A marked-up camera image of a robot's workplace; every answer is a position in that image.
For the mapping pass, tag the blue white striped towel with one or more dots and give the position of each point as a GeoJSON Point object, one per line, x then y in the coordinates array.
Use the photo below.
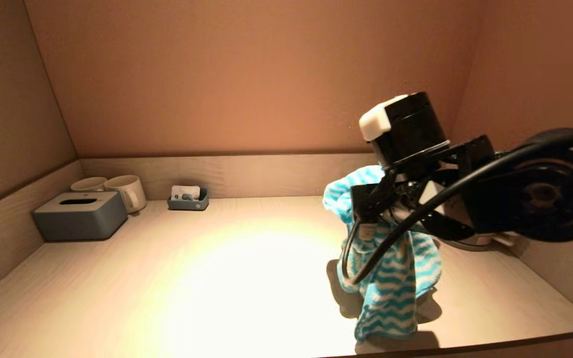
{"type": "Point", "coordinates": [391, 293]}

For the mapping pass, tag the red black right robot arm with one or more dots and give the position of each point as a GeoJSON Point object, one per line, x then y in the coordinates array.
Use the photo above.
{"type": "Point", "coordinates": [545, 194]}

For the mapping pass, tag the small grey-blue tray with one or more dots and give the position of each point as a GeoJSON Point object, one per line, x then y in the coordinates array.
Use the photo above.
{"type": "Point", "coordinates": [188, 204]}

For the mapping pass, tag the black wrist camera white cap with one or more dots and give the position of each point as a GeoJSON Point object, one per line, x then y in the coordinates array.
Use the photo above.
{"type": "Point", "coordinates": [408, 127]}

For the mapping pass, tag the white electric kettle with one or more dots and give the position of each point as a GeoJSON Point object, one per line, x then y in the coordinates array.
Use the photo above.
{"type": "Point", "coordinates": [470, 242]}

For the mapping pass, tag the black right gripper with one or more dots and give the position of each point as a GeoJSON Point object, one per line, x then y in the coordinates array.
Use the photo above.
{"type": "Point", "coordinates": [458, 164]}

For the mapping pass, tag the white sachet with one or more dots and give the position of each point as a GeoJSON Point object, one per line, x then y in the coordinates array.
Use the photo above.
{"type": "Point", "coordinates": [184, 191]}

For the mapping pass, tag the grey tissue box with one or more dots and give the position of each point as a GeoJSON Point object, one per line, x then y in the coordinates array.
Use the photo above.
{"type": "Point", "coordinates": [79, 218]}

